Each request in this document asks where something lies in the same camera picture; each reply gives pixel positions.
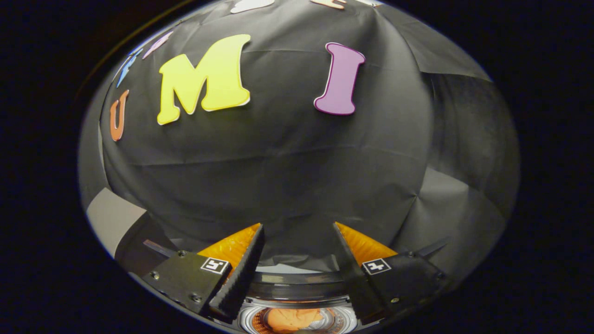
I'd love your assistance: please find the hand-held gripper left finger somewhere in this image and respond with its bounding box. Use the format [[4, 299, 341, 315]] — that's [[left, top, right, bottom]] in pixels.
[[142, 223, 266, 323]]

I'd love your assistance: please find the dark glass washing machine lid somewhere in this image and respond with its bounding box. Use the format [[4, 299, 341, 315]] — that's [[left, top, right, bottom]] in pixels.
[[143, 238, 450, 307]]

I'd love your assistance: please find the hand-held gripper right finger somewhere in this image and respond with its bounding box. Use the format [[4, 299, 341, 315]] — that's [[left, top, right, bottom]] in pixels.
[[332, 221, 446, 325]]

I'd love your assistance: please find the grey washing machine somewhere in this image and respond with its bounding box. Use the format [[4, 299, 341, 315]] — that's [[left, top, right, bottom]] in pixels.
[[239, 297, 360, 334]]

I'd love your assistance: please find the beige cabinet with dark top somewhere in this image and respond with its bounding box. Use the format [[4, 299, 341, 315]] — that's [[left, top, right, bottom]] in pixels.
[[86, 188, 179, 274]]

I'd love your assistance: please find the orange polo shirt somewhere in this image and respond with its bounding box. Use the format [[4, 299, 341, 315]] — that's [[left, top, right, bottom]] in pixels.
[[265, 308, 325, 334]]

